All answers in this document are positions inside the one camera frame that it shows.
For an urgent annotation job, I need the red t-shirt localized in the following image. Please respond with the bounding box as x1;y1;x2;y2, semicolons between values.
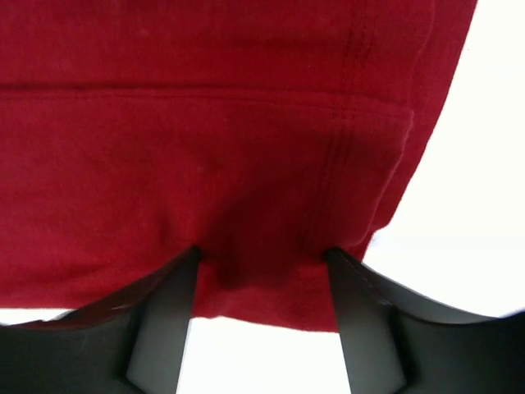
1;1;476;332

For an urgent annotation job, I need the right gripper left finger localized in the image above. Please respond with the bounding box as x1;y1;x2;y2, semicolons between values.
1;247;201;393

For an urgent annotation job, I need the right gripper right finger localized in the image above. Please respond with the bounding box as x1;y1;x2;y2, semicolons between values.
324;248;524;394

